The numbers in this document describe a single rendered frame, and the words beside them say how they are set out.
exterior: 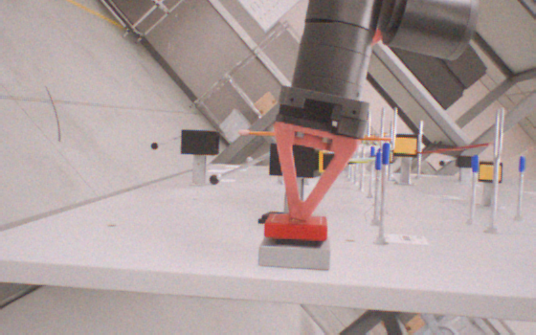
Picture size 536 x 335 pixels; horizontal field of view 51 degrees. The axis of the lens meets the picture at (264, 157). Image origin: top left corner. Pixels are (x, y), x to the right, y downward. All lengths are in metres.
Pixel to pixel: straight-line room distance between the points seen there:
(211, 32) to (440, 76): 6.94
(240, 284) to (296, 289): 0.04
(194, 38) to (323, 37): 8.13
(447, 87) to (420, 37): 1.29
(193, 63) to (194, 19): 0.64
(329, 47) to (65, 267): 0.26
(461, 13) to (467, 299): 0.21
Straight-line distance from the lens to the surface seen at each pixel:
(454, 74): 1.77
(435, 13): 0.46
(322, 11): 0.44
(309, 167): 0.68
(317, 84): 0.43
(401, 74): 1.65
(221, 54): 8.45
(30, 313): 0.67
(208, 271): 0.43
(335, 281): 0.42
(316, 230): 0.44
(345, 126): 0.41
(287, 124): 0.43
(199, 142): 1.00
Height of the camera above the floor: 1.16
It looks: 6 degrees down
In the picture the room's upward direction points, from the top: 49 degrees clockwise
